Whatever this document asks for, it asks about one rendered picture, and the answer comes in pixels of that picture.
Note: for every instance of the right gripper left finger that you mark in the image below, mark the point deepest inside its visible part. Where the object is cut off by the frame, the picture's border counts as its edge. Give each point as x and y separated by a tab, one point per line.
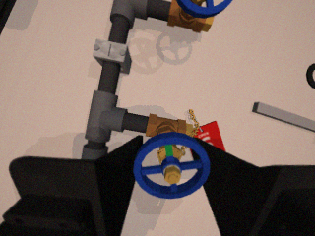
108	184

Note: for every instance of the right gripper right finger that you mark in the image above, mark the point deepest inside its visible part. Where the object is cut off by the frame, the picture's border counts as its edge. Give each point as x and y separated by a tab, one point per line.
241	196

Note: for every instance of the small black rubber ring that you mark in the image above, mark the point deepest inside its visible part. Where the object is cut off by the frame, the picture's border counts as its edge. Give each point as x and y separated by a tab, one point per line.
309	76

